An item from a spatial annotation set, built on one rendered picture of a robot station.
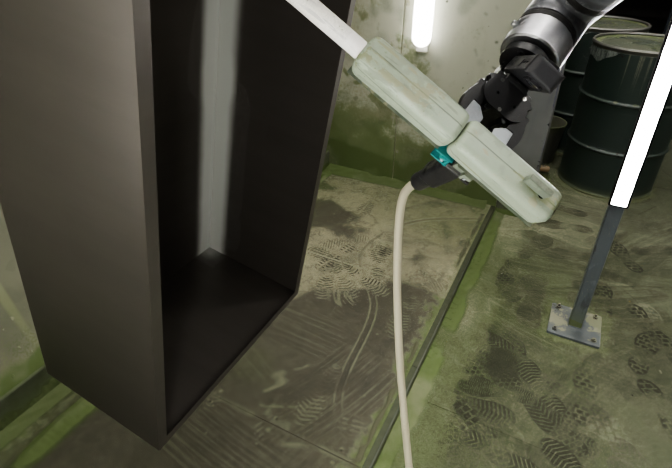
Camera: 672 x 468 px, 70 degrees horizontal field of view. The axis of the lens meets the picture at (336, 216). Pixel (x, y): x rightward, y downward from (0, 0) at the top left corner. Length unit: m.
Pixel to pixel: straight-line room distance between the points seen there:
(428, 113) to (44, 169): 0.59
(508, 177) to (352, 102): 2.44
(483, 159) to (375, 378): 1.34
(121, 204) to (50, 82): 0.18
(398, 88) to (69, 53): 0.41
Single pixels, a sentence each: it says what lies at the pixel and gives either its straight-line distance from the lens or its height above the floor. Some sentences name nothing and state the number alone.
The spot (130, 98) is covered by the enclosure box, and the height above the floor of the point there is 1.28.
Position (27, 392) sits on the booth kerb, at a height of 0.12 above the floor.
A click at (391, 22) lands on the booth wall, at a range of 2.81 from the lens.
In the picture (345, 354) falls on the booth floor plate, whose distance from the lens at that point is 1.92.
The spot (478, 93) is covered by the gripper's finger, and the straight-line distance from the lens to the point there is 0.69.
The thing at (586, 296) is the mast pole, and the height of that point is 0.18.
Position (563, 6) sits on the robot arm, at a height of 1.36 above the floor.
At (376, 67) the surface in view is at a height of 1.31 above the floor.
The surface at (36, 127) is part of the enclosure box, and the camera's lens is 0.83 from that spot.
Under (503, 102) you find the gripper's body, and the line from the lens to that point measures 0.70.
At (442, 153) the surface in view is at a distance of 0.63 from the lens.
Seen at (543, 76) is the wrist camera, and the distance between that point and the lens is 0.64.
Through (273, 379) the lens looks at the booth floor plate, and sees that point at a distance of 1.86.
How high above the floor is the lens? 1.46
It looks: 31 degrees down
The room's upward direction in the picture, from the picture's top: straight up
